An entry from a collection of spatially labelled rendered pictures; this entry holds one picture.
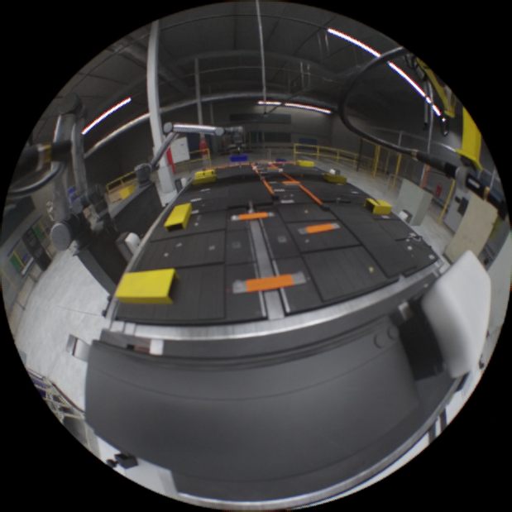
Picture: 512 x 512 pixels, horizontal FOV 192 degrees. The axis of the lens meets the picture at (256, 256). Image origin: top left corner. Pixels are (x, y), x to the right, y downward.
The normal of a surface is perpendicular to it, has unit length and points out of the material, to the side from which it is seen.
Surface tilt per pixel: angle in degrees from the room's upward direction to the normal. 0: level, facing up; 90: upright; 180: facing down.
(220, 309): 0
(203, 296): 0
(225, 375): 0
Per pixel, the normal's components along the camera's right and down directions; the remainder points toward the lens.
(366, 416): -0.04, -0.73
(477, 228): -0.99, 0.12
